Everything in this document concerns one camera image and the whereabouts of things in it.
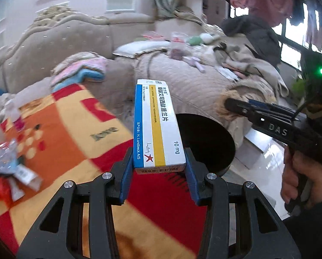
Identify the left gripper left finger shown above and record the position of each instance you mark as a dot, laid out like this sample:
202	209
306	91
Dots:
57	232

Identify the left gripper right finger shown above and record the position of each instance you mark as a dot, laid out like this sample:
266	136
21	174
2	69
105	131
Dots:
240	221

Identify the blue yellow medicine box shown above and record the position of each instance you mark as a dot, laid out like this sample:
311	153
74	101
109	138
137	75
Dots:
157	145

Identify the black round trash bin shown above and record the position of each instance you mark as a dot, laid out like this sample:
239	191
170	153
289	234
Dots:
210	143

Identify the person right hand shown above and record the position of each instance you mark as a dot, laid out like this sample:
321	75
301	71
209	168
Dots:
296	167

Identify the orange red patterned blanket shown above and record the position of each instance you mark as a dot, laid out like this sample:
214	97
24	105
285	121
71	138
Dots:
70	135

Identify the dark jacket on sofa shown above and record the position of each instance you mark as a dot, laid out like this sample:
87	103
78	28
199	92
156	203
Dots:
261	36

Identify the beige quilted sofa cover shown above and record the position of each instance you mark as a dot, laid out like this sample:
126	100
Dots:
192	92

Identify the pink blue folded blanket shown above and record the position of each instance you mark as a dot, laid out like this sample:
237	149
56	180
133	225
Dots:
77	68

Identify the beige tufted sofa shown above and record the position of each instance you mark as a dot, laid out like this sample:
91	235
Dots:
41	48

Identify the white pillow with trim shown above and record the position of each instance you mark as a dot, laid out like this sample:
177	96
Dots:
137	48

